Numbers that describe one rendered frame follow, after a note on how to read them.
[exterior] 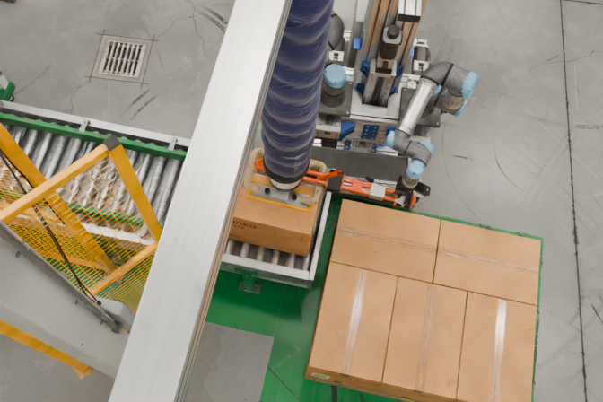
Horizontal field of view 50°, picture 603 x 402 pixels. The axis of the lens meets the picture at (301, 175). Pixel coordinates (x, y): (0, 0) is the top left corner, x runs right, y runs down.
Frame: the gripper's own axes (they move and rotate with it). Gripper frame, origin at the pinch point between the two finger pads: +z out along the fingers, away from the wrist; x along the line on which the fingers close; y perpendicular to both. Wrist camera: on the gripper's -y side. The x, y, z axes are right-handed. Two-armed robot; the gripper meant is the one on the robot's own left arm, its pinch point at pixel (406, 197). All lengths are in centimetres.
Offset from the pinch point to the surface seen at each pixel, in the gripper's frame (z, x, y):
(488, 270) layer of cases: 65, 3, -63
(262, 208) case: 26, 16, 69
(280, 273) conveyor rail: 61, 38, 52
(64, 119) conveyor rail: 63, -19, 205
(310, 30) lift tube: -127, 9, 54
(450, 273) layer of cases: 65, 10, -42
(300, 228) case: 25, 21, 47
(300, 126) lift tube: -65, 10, 54
